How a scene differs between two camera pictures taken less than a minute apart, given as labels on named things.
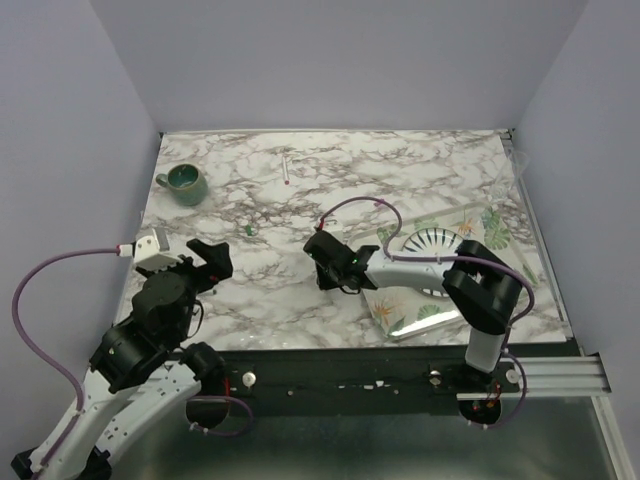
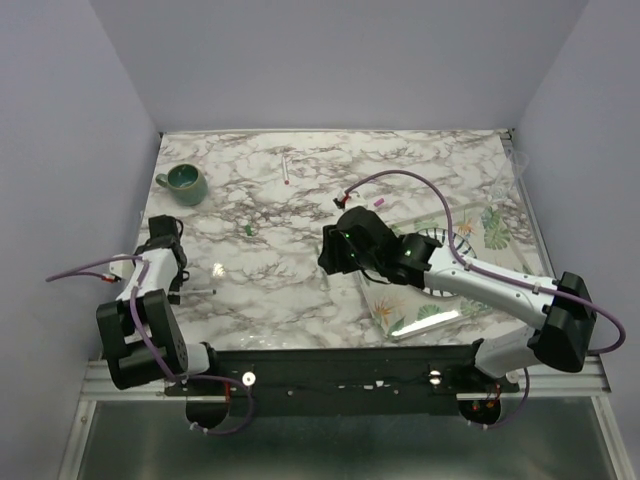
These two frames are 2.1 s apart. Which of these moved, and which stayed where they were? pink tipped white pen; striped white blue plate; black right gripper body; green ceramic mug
Moved: black right gripper body
Stayed: striped white blue plate; green ceramic mug; pink tipped white pen
